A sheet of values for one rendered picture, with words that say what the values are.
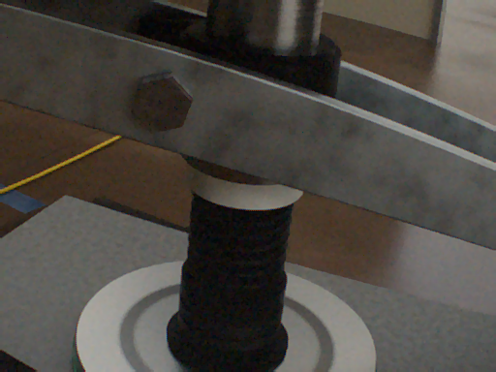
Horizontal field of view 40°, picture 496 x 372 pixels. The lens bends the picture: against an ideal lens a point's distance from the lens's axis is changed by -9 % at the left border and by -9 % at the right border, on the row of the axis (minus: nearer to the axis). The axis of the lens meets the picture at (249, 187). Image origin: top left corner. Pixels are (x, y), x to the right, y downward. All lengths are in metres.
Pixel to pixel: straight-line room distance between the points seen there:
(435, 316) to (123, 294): 0.26
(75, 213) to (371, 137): 0.39
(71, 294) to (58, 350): 0.07
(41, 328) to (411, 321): 0.30
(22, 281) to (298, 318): 0.23
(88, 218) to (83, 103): 0.35
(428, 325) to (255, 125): 0.30
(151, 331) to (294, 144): 0.20
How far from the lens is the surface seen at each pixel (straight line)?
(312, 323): 0.54
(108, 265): 0.63
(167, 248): 0.66
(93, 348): 0.49
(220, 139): 0.36
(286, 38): 0.38
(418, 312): 0.62
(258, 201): 0.41
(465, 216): 0.42
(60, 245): 0.65
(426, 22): 5.54
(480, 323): 0.63
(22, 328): 0.55
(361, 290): 0.63
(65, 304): 0.58
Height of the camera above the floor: 1.14
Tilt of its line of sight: 26 degrees down
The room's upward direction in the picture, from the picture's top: 7 degrees clockwise
